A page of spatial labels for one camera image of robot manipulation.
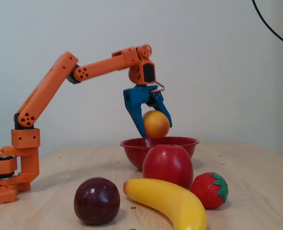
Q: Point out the orange robot base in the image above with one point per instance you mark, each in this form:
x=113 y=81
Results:
x=28 y=165

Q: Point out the red speckled enamel bowl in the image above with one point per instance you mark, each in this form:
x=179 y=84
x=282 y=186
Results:
x=136 y=153

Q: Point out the red toy apple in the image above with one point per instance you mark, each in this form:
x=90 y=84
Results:
x=167 y=165

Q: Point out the orange yellow toy peach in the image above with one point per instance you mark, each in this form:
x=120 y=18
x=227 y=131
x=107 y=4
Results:
x=156 y=125

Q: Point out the yellow toy banana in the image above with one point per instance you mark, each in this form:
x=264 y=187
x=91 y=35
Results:
x=167 y=198

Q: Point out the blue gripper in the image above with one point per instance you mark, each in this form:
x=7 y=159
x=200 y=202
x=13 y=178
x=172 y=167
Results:
x=138 y=96

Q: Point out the red toy strawberry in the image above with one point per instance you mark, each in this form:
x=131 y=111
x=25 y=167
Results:
x=206 y=191

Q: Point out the dark purple toy plum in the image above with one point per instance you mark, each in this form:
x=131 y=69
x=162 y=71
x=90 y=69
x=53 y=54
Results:
x=95 y=201

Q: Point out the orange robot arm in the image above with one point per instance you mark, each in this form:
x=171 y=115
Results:
x=48 y=83

